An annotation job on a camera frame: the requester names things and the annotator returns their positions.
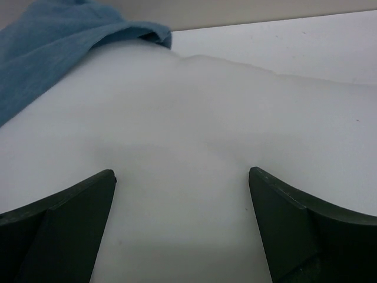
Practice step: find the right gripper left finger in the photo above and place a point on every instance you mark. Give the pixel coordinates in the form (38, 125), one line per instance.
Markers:
(57, 238)

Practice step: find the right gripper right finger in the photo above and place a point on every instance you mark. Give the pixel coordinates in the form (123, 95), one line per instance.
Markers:
(307, 239)

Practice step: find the white pillow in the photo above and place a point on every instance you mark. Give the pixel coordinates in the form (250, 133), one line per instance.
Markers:
(181, 134)

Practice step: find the blue pillowcase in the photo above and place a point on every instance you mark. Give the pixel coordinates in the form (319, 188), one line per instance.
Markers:
(51, 37)

